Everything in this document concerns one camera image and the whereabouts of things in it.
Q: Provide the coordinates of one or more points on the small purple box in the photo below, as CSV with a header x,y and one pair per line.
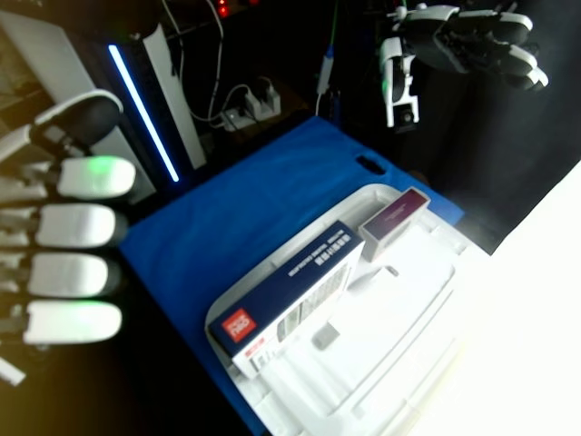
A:
x,y
395,215

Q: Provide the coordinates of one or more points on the large navy white box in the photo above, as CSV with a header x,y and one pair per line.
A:
x,y
290,281

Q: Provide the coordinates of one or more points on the white plastic lid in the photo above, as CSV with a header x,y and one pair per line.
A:
x,y
390,327

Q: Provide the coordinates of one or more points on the white hanging adapter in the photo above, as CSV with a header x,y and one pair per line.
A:
x,y
325,72

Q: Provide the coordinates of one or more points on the white power strip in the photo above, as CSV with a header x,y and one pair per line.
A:
x,y
240,119

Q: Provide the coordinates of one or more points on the device with red lights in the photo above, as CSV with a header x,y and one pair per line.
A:
x,y
222,6

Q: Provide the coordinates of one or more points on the white computer tower, blue light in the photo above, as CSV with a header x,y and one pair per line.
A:
x,y
174,104

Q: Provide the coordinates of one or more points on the blue cloth bag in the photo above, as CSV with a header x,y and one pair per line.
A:
x,y
218,227

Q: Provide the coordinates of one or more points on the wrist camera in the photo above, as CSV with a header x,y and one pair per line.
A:
x,y
404,115

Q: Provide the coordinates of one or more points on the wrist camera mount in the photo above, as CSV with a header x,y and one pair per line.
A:
x,y
11,372

